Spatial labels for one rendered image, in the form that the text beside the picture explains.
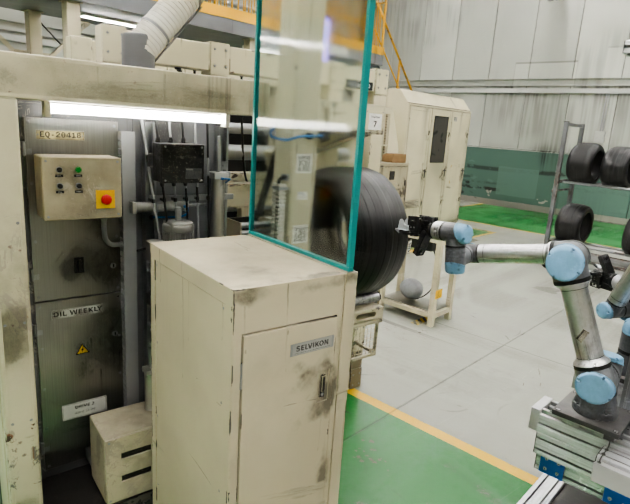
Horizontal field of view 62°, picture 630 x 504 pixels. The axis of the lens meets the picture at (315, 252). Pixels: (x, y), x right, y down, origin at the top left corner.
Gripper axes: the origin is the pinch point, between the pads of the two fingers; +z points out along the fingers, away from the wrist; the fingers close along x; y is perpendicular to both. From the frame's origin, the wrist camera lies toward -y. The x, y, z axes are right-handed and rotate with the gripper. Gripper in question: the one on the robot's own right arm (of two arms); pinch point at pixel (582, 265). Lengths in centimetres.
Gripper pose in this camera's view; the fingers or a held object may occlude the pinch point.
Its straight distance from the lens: 296.3
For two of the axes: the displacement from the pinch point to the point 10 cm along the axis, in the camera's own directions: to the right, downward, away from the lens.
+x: 9.3, -1.6, 3.2
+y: 0.6, 9.6, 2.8
